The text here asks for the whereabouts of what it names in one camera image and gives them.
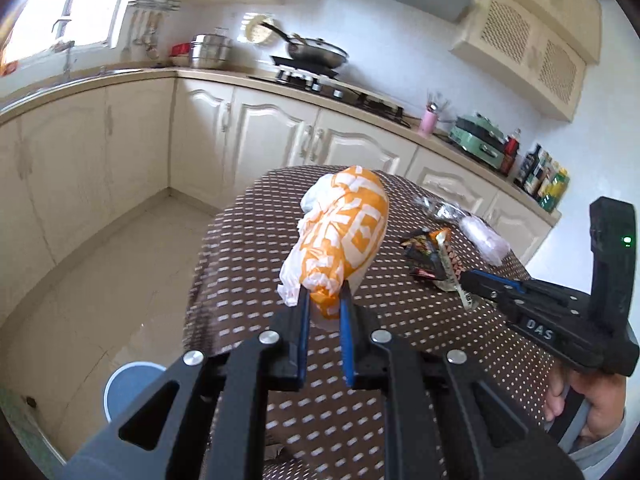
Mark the beige countertop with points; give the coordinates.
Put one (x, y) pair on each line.
(200, 74)

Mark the black gas hob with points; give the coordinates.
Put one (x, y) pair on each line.
(345, 95)

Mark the pink utensil holder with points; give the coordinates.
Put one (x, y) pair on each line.
(428, 124)

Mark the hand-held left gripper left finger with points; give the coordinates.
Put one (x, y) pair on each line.
(302, 330)

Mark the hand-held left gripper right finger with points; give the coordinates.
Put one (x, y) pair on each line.
(347, 340)

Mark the blue plastic bin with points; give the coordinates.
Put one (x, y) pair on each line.
(125, 385)

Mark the person's right hand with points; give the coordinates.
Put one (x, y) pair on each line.
(607, 400)

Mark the large lattice door cabinet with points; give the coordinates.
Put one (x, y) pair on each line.
(515, 45)

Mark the cream dotted colander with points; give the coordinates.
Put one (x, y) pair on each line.
(257, 30)

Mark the brown polka dot tablecloth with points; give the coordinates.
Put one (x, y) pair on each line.
(240, 240)

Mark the clear orange-tipped wrapper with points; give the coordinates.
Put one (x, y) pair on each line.
(450, 270)

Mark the hanging spatula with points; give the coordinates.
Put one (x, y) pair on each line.
(134, 30)

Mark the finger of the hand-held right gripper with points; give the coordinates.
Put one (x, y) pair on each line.
(487, 294)
(500, 284)

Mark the red bowl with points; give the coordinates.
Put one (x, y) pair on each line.
(180, 50)

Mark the dark snack wrapper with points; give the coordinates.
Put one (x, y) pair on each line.
(420, 255)

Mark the clear plastic bag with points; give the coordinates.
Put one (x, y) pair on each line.
(485, 240)

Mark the white bowl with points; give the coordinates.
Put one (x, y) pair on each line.
(181, 60)

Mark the chrome faucet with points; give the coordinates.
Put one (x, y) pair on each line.
(65, 60)

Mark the person's right forearm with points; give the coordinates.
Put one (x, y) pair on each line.
(607, 452)

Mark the stainless steamer pot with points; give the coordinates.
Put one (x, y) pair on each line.
(210, 52)

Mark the black wok stand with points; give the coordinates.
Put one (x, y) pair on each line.
(300, 67)

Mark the soy sauce bottle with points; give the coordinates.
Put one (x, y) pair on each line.
(536, 177)

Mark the black wok with lid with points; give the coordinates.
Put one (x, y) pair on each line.
(320, 55)

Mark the orange and white plastic bag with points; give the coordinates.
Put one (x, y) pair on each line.
(350, 220)

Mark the cream base cabinets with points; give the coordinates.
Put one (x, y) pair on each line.
(65, 160)

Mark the kitchen window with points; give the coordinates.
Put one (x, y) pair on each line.
(60, 5)

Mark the green electric cooker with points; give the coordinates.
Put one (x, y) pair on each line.
(477, 142)

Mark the hanging strainer ladle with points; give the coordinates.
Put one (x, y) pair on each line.
(152, 35)

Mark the orange packet on windowsill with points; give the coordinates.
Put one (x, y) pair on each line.
(7, 67)

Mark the dark glass bottle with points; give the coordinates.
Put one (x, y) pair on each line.
(526, 167)

